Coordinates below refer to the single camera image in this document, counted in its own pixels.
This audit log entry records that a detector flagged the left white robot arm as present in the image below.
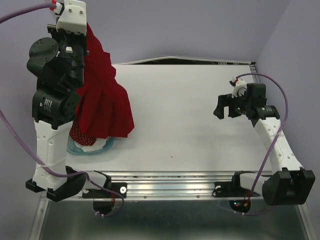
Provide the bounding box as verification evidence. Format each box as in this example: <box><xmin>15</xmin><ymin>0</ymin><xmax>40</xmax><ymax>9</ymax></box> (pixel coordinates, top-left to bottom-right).
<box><xmin>25</xmin><ymin>24</ymin><xmax>111</xmax><ymax>202</ymax></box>

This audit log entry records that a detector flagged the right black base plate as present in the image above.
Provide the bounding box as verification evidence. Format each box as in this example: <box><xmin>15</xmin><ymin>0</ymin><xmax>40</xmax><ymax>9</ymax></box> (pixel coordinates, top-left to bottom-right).
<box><xmin>212</xmin><ymin>181</ymin><xmax>262</xmax><ymax>199</ymax></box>

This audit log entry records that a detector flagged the aluminium frame rail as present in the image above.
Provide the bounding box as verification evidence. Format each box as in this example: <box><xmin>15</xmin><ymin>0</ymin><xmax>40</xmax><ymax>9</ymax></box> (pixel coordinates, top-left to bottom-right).
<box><xmin>30</xmin><ymin>171</ymin><xmax>317</xmax><ymax>240</ymax></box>

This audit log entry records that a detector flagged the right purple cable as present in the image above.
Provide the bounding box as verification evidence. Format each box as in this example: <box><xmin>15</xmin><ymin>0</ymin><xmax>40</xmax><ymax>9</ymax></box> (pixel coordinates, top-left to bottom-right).
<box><xmin>228</xmin><ymin>73</ymin><xmax>290</xmax><ymax>217</ymax></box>

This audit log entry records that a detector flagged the teal plastic basket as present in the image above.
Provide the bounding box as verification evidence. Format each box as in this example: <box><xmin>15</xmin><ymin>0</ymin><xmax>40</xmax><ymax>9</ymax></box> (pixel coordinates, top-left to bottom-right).
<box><xmin>67</xmin><ymin>136</ymin><xmax>116</xmax><ymax>156</ymax></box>

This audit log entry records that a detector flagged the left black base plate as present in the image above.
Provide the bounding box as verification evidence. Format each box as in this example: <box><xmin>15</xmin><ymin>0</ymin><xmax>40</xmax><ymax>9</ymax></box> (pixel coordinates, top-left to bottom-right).
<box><xmin>82</xmin><ymin>182</ymin><xmax>128</xmax><ymax>199</ymax></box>

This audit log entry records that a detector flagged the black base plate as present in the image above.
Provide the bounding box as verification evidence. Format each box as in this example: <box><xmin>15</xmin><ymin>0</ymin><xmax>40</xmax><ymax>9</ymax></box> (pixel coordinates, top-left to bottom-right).
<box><xmin>212</xmin><ymin>181</ymin><xmax>262</xmax><ymax>199</ymax></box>
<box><xmin>82</xmin><ymin>182</ymin><xmax>128</xmax><ymax>199</ymax></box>

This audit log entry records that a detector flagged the plain red skirt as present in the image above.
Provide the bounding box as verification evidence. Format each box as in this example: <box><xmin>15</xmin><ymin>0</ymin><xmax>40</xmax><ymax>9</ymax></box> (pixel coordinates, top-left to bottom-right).
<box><xmin>75</xmin><ymin>25</ymin><xmax>135</xmax><ymax>139</ymax></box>

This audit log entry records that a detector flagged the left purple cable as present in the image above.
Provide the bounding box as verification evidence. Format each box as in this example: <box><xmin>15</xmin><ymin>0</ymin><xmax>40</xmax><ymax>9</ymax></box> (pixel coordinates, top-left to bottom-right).
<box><xmin>0</xmin><ymin>1</ymin><xmax>125</xmax><ymax>218</ymax></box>

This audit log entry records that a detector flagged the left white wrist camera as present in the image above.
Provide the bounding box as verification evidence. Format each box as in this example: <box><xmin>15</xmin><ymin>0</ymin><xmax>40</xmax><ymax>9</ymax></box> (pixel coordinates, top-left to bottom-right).
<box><xmin>56</xmin><ymin>0</ymin><xmax>87</xmax><ymax>36</ymax></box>

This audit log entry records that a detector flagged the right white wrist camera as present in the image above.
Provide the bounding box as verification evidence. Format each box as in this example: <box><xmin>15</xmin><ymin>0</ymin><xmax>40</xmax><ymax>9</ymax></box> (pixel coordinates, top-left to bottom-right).
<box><xmin>229</xmin><ymin>77</ymin><xmax>247</xmax><ymax>98</ymax></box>

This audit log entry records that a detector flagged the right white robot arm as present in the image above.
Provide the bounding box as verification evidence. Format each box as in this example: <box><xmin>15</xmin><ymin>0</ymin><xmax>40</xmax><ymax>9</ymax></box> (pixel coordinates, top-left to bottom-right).
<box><xmin>213</xmin><ymin>83</ymin><xmax>316</xmax><ymax>206</ymax></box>

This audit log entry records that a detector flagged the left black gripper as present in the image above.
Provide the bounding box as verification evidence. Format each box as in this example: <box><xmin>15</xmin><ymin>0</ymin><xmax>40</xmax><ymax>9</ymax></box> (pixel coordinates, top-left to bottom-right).
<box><xmin>48</xmin><ymin>15</ymin><xmax>90</xmax><ymax>88</ymax></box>

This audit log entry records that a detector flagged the red polka dot skirt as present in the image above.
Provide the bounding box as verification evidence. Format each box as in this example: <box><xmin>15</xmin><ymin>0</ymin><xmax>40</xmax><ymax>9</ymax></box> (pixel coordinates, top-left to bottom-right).
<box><xmin>69</xmin><ymin>121</ymin><xmax>97</xmax><ymax>146</ymax></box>

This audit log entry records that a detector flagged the purple cable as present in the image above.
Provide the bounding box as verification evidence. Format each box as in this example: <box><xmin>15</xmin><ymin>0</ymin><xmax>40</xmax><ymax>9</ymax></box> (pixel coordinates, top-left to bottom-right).
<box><xmin>228</xmin><ymin>73</ymin><xmax>290</xmax><ymax>217</ymax></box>
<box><xmin>0</xmin><ymin>1</ymin><xmax>125</xmax><ymax>218</ymax></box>

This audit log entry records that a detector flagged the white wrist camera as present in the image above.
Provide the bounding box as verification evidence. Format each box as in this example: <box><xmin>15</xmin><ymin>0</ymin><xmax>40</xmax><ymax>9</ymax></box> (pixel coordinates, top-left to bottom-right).
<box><xmin>229</xmin><ymin>77</ymin><xmax>247</xmax><ymax>98</ymax></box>
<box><xmin>56</xmin><ymin>0</ymin><xmax>87</xmax><ymax>36</ymax></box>

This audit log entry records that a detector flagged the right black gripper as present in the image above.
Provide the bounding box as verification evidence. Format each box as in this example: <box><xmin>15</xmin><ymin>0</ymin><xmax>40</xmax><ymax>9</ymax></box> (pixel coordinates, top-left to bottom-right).
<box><xmin>212</xmin><ymin>90</ymin><xmax>252</xmax><ymax>119</ymax></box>

